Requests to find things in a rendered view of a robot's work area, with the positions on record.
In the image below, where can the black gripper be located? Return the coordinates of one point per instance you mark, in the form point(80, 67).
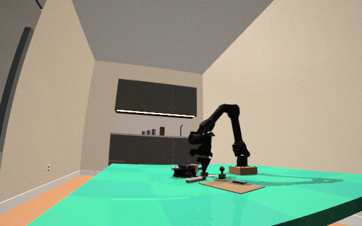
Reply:
point(204, 157)

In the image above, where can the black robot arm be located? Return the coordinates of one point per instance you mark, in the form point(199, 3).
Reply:
point(239, 147)

